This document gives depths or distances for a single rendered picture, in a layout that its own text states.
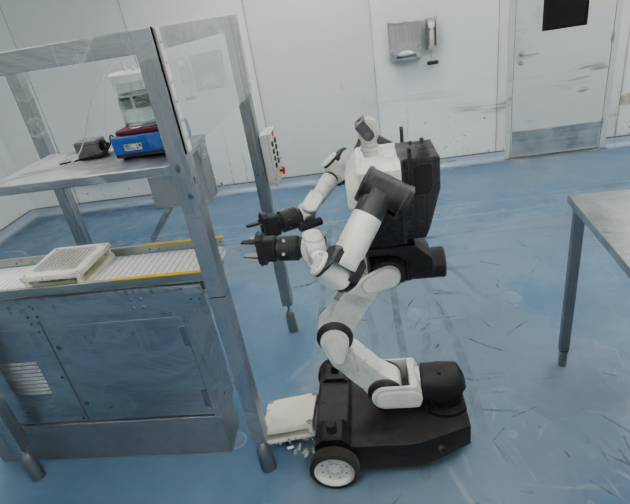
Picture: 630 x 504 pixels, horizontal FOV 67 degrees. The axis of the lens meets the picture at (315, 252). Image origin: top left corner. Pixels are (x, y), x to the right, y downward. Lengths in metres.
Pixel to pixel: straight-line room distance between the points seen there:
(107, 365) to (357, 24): 3.87
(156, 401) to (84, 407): 0.34
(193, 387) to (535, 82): 4.38
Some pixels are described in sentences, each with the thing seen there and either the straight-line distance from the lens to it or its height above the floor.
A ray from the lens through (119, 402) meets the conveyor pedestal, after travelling 2.33.
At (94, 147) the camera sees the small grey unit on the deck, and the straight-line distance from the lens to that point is 1.84.
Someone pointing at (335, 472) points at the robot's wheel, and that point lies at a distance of 2.11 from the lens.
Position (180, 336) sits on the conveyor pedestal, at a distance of 1.97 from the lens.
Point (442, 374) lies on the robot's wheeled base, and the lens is 2.06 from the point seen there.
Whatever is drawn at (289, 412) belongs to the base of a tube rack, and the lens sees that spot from 2.31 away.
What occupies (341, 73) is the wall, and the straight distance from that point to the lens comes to 5.06.
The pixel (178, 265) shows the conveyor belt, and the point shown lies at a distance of 1.89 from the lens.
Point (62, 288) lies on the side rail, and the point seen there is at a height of 0.97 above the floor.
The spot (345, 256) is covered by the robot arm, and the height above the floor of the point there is 1.11.
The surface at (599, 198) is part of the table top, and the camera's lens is 2.24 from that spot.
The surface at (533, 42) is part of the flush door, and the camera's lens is 5.33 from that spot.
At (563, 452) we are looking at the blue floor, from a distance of 2.32.
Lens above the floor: 1.74
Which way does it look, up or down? 27 degrees down
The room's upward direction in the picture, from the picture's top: 10 degrees counter-clockwise
